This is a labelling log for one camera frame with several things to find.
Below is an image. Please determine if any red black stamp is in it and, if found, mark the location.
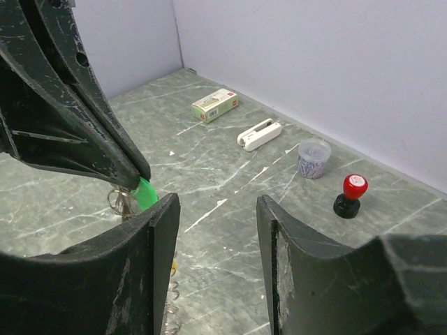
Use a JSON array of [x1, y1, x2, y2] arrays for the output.
[[333, 174, 369, 219]]

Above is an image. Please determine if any clear jar of paperclips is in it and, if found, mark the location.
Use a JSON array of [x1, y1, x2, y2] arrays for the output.
[[298, 138, 331, 179]]

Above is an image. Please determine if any white stapler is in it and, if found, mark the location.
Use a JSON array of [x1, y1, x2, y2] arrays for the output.
[[237, 118, 282, 152]]

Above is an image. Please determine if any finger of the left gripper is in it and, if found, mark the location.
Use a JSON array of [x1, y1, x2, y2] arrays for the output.
[[1, 1, 141, 189], [34, 1, 151, 180]]

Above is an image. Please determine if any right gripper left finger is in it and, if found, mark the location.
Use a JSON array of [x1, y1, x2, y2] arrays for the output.
[[1, 193, 180, 334]]

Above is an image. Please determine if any key with yellow tag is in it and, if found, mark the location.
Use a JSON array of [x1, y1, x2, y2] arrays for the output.
[[170, 260, 177, 276]]

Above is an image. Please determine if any key with green tag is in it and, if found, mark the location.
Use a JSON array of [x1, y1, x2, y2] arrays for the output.
[[131, 177, 159, 211]]

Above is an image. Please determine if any green white staples box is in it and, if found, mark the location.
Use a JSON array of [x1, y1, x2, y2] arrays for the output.
[[191, 89, 239, 124]]

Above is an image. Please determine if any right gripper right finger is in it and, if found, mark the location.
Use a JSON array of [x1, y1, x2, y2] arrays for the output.
[[256, 195, 446, 335]]

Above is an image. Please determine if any metal disc with keyrings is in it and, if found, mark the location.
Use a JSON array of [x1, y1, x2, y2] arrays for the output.
[[107, 186, 182, 334]]

